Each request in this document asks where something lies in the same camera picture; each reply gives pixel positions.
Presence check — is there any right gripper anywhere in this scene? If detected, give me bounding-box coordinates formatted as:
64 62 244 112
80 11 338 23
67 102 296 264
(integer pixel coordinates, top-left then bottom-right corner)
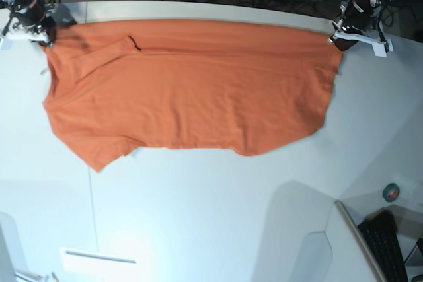
9 1 58 48

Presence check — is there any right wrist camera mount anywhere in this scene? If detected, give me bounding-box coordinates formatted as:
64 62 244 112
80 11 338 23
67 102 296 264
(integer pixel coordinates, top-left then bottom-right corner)
1 18 40 50

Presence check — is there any black keyboard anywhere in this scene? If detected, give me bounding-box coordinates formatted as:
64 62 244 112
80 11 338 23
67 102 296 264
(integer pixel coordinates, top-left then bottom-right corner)
358 210 408 282

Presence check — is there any green tape roll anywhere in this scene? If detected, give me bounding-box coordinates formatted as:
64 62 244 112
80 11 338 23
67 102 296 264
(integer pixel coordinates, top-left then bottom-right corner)
382 183 401 203

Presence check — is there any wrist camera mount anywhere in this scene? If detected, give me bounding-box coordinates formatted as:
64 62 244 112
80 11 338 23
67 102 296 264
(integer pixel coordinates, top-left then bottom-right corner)
1 18 40 50
328 26 394 57

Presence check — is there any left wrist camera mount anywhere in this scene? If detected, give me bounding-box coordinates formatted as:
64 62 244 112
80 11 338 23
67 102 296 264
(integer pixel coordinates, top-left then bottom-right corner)
328 26 394 57

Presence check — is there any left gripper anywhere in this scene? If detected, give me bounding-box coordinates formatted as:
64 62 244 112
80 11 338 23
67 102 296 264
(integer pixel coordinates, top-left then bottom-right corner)
334 0 380 52

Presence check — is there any orange t-shirt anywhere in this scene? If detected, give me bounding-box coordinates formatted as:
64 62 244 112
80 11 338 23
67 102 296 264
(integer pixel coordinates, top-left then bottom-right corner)
44 20 343 171

